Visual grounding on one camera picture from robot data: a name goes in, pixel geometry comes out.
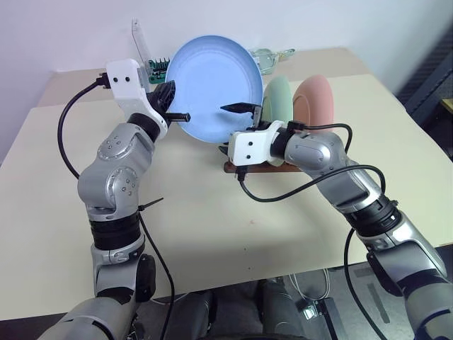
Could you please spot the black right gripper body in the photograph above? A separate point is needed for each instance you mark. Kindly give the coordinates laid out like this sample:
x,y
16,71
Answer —
x,y
257,117

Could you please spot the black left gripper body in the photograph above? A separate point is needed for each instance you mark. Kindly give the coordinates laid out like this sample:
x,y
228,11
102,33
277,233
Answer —
x,y
164,97

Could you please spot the blue plate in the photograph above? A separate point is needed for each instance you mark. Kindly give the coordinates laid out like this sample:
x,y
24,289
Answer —
x,y
212,81

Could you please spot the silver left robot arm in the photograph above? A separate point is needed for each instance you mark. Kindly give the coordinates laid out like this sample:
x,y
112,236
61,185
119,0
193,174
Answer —
x,y
117,170

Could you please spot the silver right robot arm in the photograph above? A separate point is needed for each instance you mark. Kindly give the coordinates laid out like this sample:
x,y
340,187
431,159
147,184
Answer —
x,y
318,152

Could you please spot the wooden dish rack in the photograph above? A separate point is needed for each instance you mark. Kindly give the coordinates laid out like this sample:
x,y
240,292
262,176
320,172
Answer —
x,y
269,169

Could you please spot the green circuit board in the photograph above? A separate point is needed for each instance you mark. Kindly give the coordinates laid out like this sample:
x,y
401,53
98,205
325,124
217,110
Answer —
x,y
157,69

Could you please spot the green plate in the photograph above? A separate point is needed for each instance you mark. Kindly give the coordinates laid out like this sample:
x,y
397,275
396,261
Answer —
x,y
279,95

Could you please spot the clear glass jug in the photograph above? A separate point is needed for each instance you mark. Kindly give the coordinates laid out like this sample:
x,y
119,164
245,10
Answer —
x,y
265,58

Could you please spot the pink plate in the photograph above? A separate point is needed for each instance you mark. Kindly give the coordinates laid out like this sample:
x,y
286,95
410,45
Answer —
x,y
315,102

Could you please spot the white curved plastic piece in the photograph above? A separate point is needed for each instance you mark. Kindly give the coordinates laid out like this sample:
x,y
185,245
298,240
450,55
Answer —
x,y
141,42

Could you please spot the dark grey rounded shape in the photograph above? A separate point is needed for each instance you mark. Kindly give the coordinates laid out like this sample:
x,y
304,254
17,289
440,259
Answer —
x,y
279,308
193,311

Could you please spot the black cabinet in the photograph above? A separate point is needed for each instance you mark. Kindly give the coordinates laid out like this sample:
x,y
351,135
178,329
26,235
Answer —
x,y
431,78

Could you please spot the black floor box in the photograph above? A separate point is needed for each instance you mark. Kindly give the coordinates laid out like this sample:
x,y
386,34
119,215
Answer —
x,y
323,315

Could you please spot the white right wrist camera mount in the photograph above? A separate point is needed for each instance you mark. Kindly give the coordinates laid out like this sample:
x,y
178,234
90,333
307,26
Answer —
x,y
247,148

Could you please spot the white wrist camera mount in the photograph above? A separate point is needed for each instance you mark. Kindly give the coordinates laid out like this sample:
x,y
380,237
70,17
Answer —
x,y
124,88
247,148

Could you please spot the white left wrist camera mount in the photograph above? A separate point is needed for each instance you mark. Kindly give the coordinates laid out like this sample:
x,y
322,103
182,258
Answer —
x,y
124,88

